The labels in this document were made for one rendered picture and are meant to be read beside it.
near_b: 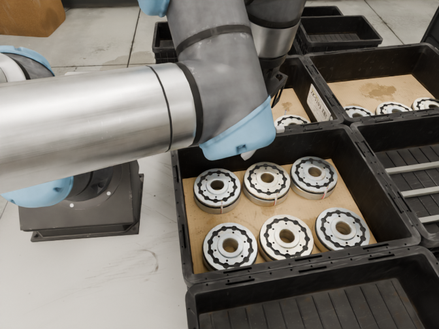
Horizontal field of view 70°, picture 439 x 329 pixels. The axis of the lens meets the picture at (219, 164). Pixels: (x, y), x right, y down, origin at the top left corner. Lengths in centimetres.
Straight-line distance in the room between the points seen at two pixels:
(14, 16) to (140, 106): 328
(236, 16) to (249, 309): 47
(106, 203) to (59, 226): 12
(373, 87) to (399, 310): 67
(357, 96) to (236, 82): 78
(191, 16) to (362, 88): 84
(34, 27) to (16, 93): 321
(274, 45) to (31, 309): 71
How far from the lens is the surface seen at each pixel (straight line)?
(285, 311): 61
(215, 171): 70
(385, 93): 109
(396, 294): 68
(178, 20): 31
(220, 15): 29
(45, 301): 83
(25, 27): 351
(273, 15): 38
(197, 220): 67
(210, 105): 26
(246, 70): 28
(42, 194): 58
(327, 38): 210
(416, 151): 93
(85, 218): 80
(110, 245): 83
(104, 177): 73
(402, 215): 64
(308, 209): 71
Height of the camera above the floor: 140
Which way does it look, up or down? 49 degrees down
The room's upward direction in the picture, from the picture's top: straight up
